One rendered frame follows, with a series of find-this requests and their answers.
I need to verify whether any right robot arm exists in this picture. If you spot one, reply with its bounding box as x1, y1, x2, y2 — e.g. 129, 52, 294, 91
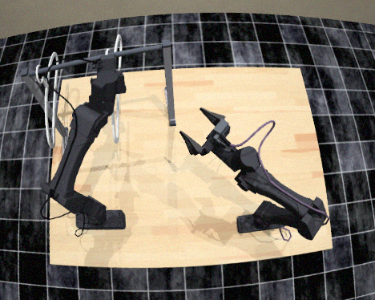
223, 146, 327, 241

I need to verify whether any grey plastic hanger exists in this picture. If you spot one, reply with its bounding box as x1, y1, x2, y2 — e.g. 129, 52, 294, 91
36, 52, 58, 148

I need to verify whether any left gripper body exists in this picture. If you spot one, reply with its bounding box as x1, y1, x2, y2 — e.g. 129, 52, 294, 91
90, 59, 127, 94

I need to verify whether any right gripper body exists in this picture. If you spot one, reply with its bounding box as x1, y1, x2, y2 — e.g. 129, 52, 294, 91
193, 125, 236, 161

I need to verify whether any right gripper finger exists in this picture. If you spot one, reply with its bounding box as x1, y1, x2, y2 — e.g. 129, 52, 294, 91
179, 131, 202, 155
200, 107, 226, 126

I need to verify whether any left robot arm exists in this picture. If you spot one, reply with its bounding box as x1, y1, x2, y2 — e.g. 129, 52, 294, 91
42, 71, 124, 228

